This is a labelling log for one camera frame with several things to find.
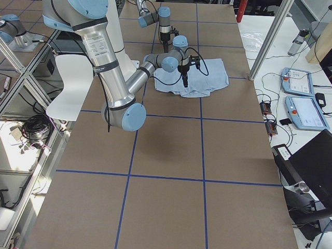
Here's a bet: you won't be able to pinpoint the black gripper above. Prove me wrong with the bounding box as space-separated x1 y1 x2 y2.
178 64 189 87
159 33 170 53

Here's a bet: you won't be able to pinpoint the light blue button shirt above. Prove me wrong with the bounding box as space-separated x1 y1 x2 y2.
154 59 229 98

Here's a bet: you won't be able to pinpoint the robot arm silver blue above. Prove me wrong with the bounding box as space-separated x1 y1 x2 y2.
135 1 171 53
43 1 188 131

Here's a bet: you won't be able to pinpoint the clear plastic bag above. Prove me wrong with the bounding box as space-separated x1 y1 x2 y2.
240 32 264 52

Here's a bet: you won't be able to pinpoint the orange black electronics box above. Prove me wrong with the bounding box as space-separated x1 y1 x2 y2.
259 101 272 115

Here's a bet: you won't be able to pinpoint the red cylinder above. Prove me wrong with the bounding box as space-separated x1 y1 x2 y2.
236 0 248 23

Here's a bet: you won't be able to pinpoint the white chair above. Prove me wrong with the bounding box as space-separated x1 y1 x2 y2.
46 54 93 121

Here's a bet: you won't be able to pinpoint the upper blue teach pendant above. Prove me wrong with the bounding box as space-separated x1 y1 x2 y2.
281 67 314 96

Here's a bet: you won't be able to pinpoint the blue teach pendant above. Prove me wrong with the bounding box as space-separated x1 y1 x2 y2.
285 95 329 131
281 67 314 96

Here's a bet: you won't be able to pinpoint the clear water bottle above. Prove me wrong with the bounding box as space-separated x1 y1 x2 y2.
287 29 310 56

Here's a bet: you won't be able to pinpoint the lower blue teach pendant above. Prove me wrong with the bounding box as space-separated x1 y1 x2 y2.
285 95 329 131

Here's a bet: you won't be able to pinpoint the black power adapter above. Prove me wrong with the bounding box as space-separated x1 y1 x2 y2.
315 93 326 108

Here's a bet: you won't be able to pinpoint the black monitor on stand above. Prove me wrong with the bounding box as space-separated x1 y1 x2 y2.
272 129 331 241

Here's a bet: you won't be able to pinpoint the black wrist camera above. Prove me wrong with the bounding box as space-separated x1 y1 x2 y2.
170 26 179 36
189 56 201 70

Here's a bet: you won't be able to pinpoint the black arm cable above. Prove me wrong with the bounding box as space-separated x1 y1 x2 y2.
92 47 210 133

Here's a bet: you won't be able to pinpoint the white pillar with base plate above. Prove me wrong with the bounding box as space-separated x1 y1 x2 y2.
106 0 140 80

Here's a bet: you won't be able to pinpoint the aluminium frame post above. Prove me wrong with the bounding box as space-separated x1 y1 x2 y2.
248 0 294 81

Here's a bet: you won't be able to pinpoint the coiled black cables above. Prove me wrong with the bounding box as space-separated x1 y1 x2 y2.
20 115 57 150

